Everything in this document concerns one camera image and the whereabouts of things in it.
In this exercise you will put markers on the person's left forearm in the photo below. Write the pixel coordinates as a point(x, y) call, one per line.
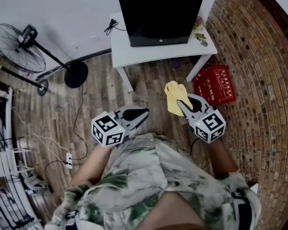
point(91, 166)

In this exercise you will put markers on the white small shelf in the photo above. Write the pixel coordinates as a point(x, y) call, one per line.
point(7, 162)

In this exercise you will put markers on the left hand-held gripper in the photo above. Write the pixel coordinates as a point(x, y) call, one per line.
point(105, 128)

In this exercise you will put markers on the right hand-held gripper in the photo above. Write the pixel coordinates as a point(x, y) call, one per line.
point(209, 128)

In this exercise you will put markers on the black box appliance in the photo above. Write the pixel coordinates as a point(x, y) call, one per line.
point(158, 15)

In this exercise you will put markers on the white low table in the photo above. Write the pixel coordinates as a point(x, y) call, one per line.
point(146, 54)

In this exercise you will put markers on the black standing fan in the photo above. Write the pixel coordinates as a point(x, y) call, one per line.
point(75, 74)

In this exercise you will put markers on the red box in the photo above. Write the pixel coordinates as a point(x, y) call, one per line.
point(215, 85)

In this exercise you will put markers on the person's patterned shirt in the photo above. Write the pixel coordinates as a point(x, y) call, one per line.
point(139, 171)

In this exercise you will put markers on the person's bare chest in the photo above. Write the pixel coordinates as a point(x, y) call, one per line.
point(182, 210)

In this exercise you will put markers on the black stand with round base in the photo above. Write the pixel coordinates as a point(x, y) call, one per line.
point(42, 87)

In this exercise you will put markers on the small potted succulent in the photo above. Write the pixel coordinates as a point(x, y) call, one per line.
point(202, 39)

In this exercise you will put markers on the white power strip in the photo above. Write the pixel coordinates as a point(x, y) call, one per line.
point(69, 160)

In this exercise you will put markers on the small flower plant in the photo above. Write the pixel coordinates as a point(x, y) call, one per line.
point(198, 23)

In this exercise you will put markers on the person's right forearm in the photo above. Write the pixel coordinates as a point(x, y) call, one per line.
point(223, 157)

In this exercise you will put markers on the yellow cleaning cloth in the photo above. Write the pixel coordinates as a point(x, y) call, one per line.
point(175, 92)

